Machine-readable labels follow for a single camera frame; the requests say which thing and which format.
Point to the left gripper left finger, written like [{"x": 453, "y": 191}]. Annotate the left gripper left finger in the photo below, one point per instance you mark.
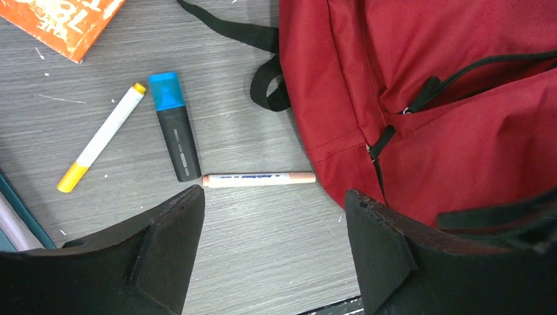
[{"x": 141, "y": 265}]

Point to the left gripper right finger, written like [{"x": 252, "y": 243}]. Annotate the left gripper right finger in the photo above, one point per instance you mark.
[{"x": 491, "y": 260}]

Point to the teal Humor book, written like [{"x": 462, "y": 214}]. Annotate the teal Humor book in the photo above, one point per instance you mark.
[{"x": 20, "y": 231}]

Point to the red backpack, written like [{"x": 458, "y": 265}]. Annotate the red backpack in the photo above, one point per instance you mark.
[{"x": 443, "y": 110}]

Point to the white yellow marker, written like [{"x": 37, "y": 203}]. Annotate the white yellow marker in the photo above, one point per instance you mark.
[{"x": 102, "y": 137}]

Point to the white peach marker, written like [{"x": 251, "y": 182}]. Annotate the white peach marker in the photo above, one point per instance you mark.
[{"x": 257, "y": 179}]

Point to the black blue highlighter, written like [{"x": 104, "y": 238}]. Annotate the black blue highlighter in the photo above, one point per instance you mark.
[{"x": 174, "y": 121}]

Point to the orange treehouse book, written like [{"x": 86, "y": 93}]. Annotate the orange treehouse book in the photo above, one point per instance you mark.
[{"x": 68, "y": 27}]

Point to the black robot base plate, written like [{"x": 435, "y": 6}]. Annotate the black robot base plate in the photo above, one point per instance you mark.
[{"x": 349, "y": 306}]

